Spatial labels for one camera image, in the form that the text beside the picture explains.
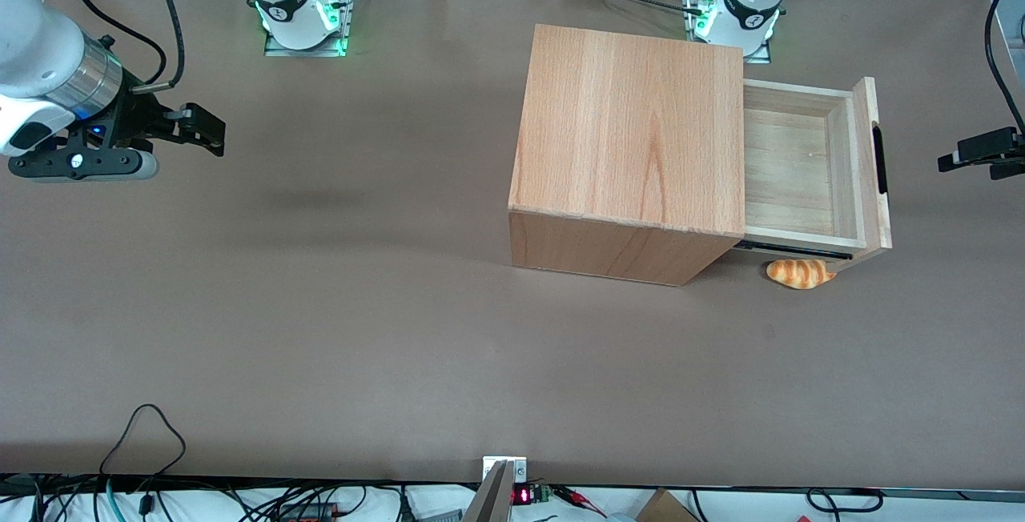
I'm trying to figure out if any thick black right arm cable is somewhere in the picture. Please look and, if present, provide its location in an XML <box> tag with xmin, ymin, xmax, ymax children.
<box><xmin>131</xmin><ymin>0</ymin><xmax>187</xmax><ymax>96</ymax></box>

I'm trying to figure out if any black looped cable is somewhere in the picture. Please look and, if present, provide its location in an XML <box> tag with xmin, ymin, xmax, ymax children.
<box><xmin>99</xmin><ymin>404</ymin><xmax>187</xmax><ymax>476</ymax></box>

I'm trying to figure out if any black drawer handle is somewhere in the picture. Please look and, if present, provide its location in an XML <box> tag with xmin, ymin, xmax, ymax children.
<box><xmin>871</xmin><ymin>124</ymin><xmax>889</xmax><ymax>195</ymax></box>

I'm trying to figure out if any black coiled cable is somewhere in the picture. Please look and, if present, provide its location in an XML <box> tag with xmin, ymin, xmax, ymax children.
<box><xmin>806</xmin><ymin>488</ymin><xmax>884</xmax><ymax>514</ymax></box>

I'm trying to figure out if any red black probe lead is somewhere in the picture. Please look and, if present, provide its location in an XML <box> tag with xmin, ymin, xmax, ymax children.
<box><xmin>551</xmin><ymin>485</ymin><xmax>609</xmax><ymax>518</ymax></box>

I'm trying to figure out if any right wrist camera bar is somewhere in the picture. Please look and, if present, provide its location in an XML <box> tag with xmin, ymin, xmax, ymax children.
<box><xmin>8</xmin><ymin>147</ymin><xmax>159</xmax><ymax>183</ymax></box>

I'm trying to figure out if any black metal drawer slide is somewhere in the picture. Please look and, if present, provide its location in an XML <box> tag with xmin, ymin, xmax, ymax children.
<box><xmin>734</xmin><ymin>240</ymin><xmax>854</xmax><ymax>261</ymax></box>

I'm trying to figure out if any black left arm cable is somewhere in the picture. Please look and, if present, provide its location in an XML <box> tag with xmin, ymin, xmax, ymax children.
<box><xmin>983</xmin><ymin>0</ymin><xmax>1025</xmax><ymax>137</ymax></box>

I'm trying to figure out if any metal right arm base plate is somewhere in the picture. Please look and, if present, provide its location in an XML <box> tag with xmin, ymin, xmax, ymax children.
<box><xmin>263</xmin><ymin>0</ymin><xmax>358</xmax><ymax>58</ymax></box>

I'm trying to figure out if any small metal bracket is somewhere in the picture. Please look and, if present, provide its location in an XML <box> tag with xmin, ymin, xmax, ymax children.
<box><xmin>482</xmin><ymin>456</ymin><xmax>529</xmax><ymax>484</ymax></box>

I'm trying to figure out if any slanted wooden camera post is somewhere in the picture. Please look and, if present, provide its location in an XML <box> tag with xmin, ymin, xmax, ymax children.
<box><xmin>460</xmin><ymin>460</ymin><xmax>515</xmax><ymax>522</ymax></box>

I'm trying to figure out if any light wooden drawer cabinet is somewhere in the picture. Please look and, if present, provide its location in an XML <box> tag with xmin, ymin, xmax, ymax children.
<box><xmin>508</xmin><ymin>23</ymin><xmax>747</xmax><ymax>287</ymax></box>

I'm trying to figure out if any orange striped toy bread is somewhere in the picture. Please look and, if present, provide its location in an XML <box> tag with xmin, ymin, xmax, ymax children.
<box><xmin>766</xmin><ymin>258</ymin><xmax>838</xmax><ymax>291</ymax></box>

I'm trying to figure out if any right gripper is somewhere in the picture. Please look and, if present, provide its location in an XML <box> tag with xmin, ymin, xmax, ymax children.
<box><xmin>0</xmin><ymin>94</ymin><xmax>226</xmax><ymax>158</ymax></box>

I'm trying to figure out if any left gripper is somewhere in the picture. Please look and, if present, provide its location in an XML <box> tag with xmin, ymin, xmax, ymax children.
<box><xmin>938</xmin><ymin>126</ymin><xmax>1025</xmax><ymax>182</ymax></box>

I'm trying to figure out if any brown cardboard piece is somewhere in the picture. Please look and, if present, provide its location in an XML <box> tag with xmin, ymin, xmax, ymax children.
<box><xmin>637</xmin><ymin>488</ymin><xmax>702</xmax><ymax>522</ymax></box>

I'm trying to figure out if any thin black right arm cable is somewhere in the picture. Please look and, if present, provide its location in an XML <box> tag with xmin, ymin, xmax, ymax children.
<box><xmin>74</xmin><ymin>0</ymin><xmax>167</xmax><ymax>84</ymax></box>

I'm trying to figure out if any wooden drawer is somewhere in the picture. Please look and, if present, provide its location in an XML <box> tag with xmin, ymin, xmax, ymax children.
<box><xmin>735</xmin><ymin>76</ymin><xmax>894</xmax><ymax>271</ymax></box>

